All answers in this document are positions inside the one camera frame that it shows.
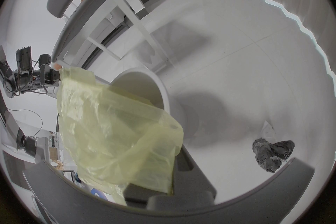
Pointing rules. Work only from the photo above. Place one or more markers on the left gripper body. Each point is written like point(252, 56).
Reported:
point(51, 76)

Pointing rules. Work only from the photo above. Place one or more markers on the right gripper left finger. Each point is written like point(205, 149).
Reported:
point(152, 198)

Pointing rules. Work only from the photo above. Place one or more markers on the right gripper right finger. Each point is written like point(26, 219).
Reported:
point(194, 181)

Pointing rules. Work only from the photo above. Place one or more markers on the yellow plastic bag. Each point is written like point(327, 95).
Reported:
point(105, 125)

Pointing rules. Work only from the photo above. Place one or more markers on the black plastic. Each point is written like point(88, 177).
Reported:
point(270, 154)

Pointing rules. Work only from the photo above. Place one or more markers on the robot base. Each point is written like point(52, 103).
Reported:
point(98, 192)

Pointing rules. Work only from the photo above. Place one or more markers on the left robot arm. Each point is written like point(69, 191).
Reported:
point(23, 81)

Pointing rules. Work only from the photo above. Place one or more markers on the white trash bin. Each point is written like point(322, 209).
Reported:
point(139, 86)

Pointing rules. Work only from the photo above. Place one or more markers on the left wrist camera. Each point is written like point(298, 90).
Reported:
point(45, 59)

